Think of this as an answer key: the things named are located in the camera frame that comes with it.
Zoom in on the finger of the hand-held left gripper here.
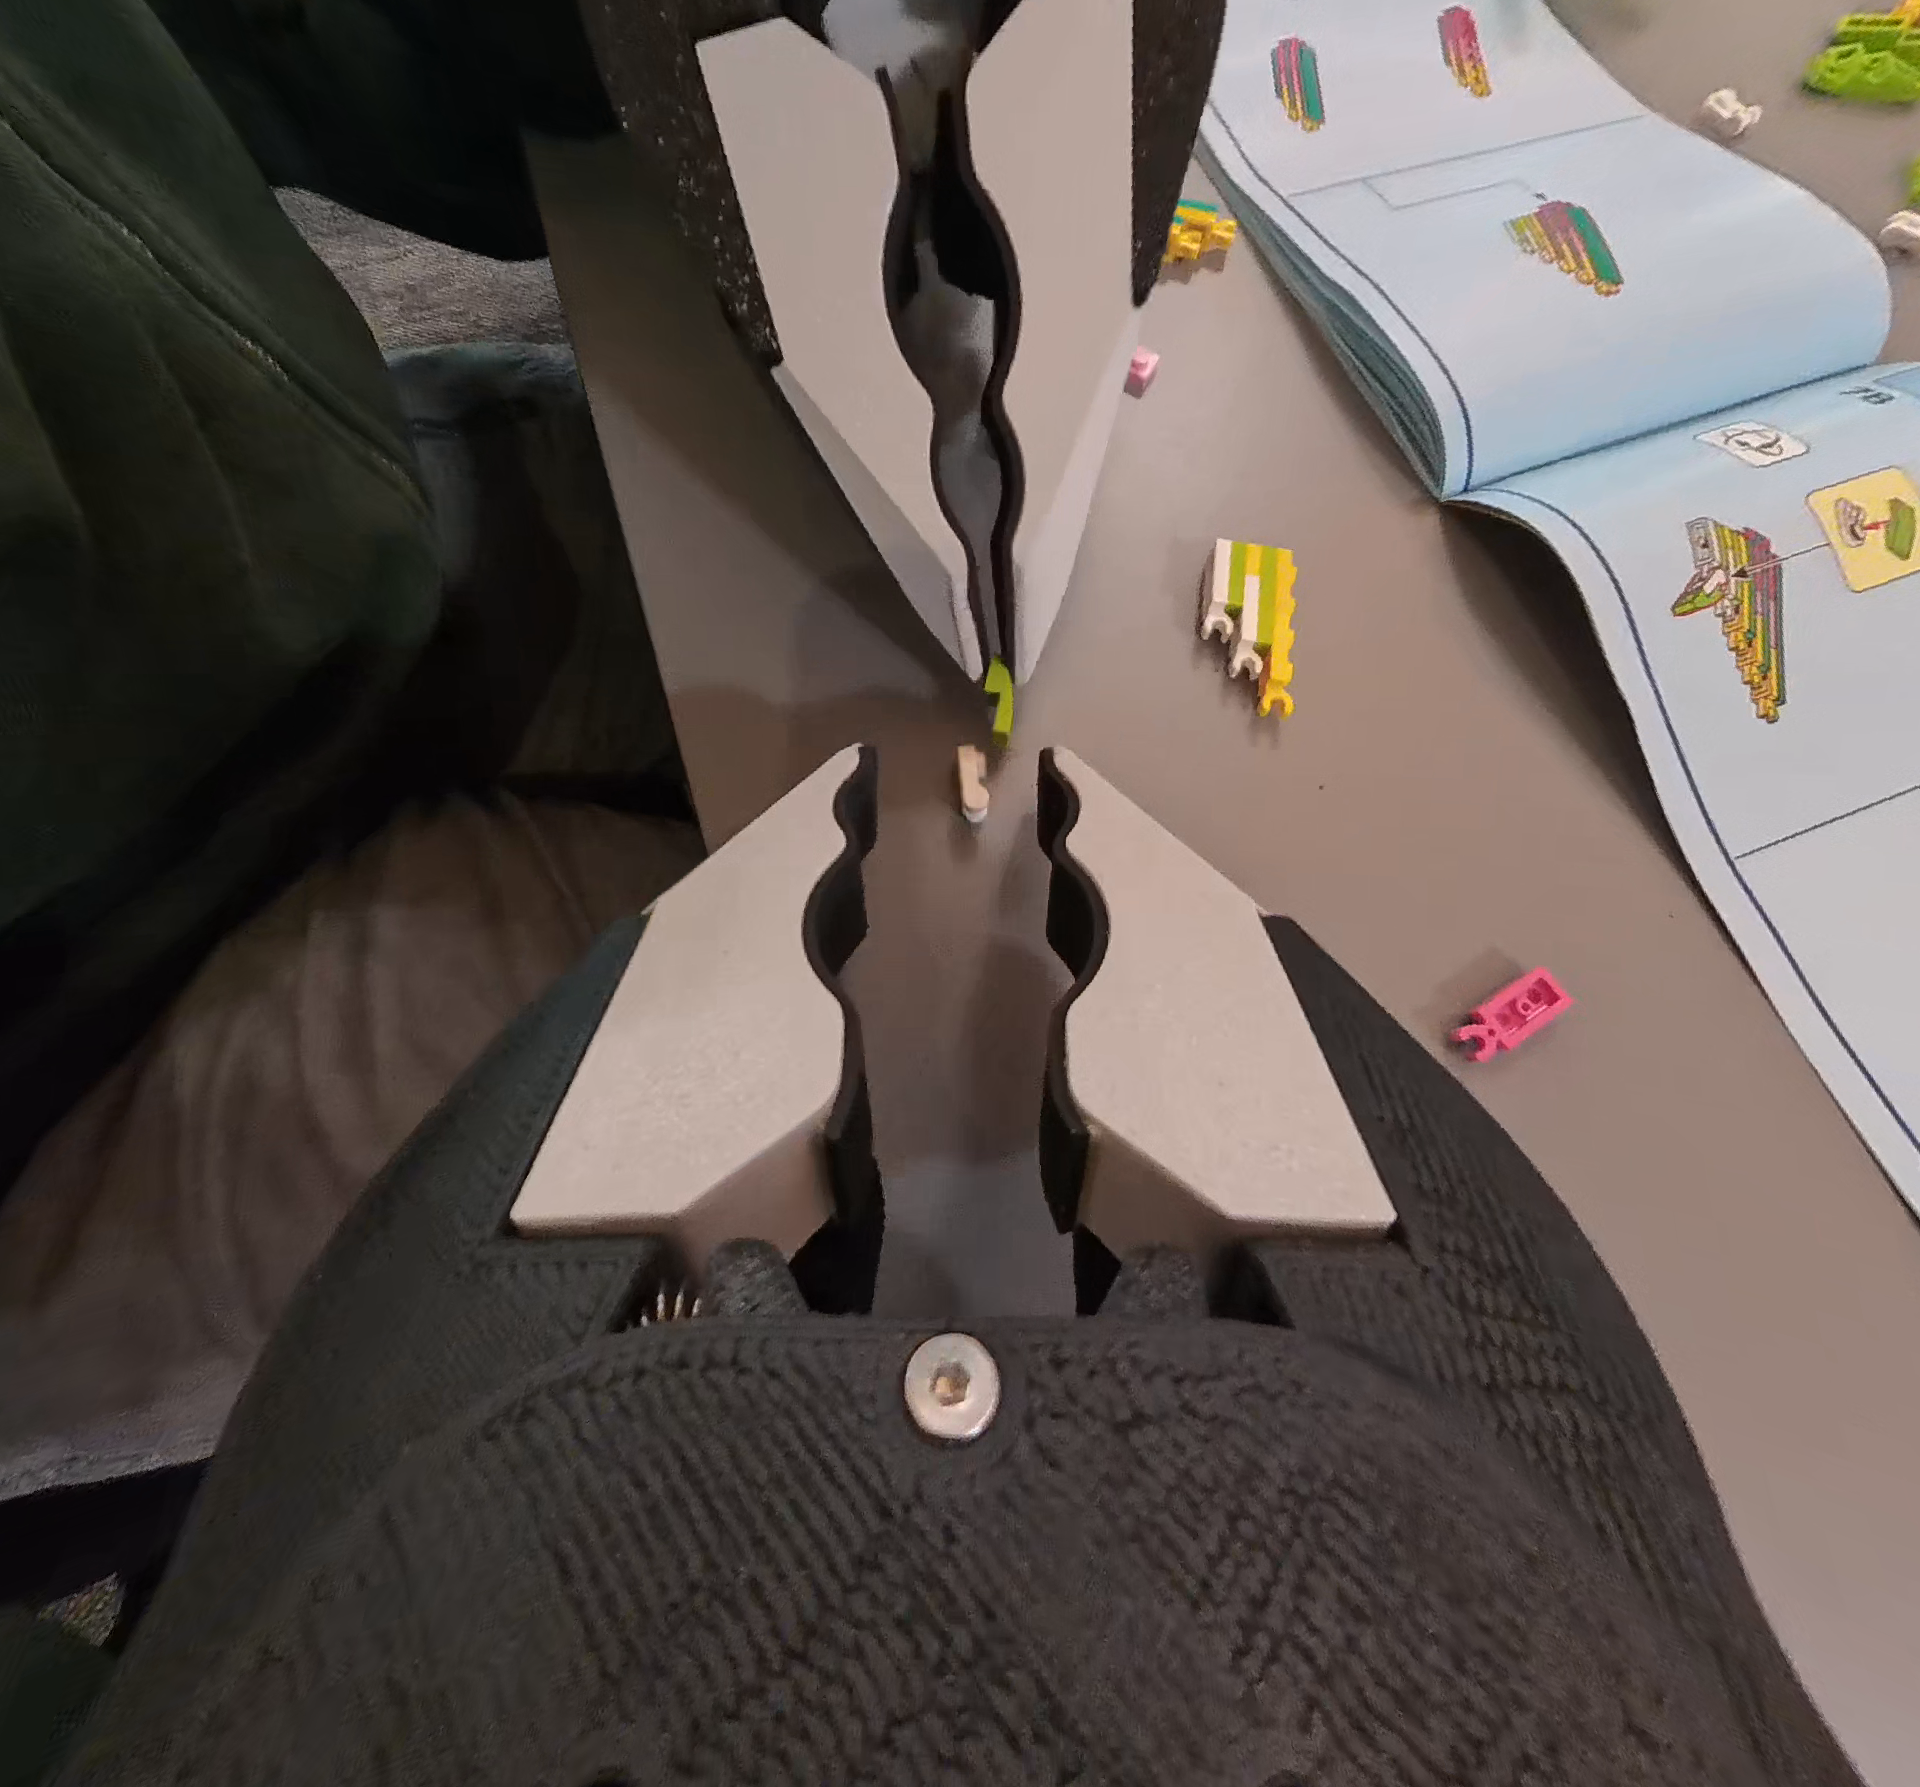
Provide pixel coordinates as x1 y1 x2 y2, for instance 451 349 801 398
698 14 997 679
936 0 1149 685

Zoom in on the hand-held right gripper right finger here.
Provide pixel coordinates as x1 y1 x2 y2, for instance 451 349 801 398
1034 744 1399 1315

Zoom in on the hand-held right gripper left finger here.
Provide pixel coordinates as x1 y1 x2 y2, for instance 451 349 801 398
511 742 887 1315

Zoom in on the pink lego clip plate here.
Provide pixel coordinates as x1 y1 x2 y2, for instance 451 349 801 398
1449 970 1576 1065

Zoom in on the white lime yellow lego assembly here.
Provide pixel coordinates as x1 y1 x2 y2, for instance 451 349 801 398
1196 538 1300 721

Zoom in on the lego instruction booklet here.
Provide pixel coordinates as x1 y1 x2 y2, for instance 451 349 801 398
1196 0 1920 1218

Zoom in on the lime and yellow lego assembly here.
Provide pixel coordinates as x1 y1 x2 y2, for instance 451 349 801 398
1800 0 1920 104

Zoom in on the dark green sweatshirt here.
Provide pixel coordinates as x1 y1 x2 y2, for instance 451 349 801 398
0 0 632 950

